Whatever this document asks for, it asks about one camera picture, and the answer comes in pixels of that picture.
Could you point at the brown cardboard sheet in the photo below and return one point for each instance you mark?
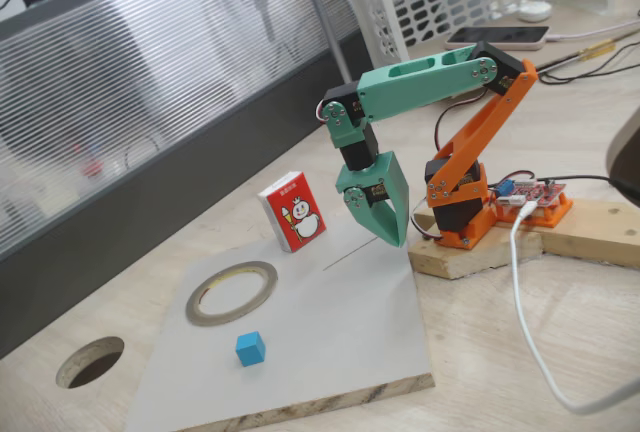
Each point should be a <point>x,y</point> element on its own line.
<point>555,57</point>

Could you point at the red controller circuit board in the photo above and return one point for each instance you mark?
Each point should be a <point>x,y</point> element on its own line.
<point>540,192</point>

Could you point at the long wooden base plank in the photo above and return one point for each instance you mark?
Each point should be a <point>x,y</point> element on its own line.
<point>600,232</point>

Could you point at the smartphone with pale case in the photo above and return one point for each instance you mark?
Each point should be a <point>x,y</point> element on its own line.
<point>495,38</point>

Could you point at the blue cube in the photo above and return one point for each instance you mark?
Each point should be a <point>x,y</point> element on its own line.
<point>249,349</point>

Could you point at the frosted glass desk partition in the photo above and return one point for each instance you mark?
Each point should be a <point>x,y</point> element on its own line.
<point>150,77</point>

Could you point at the white earbuds case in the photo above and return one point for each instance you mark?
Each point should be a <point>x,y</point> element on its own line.
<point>535,12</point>

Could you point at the metal partition post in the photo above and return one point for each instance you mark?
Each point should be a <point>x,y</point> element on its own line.
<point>325,17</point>

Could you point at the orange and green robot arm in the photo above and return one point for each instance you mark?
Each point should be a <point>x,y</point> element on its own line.
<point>415,87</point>

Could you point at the red snowman print box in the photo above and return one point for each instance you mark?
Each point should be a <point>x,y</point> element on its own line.
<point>295,212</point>

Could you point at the white laminated wooden board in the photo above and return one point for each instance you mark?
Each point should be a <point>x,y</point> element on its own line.
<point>325,327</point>

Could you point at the thick wooden base block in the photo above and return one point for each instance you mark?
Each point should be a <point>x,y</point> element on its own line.
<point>470,257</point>

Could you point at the orange controller board mount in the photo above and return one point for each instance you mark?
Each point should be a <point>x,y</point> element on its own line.
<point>555,214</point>

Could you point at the grey rounded blurry object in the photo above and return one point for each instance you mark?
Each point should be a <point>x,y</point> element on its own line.
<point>627,152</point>

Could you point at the white perforated plastic basket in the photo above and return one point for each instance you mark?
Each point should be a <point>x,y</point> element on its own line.
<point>380,12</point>

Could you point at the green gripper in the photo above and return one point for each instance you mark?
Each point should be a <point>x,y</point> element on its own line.
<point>376,175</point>

